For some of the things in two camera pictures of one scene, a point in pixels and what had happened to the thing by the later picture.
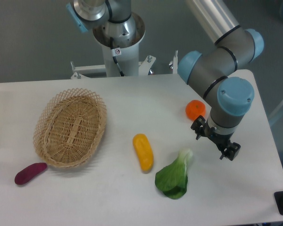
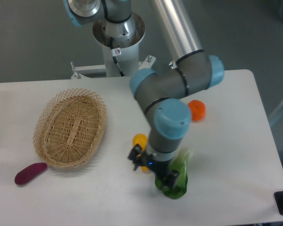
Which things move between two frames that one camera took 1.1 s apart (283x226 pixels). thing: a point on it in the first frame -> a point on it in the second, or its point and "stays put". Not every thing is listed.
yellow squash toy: x=143 y=147 stays put
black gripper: x=222 y=140 -> x=160 y=168
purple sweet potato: x=26 y=173 stays put
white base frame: x=80 y=71 stays put
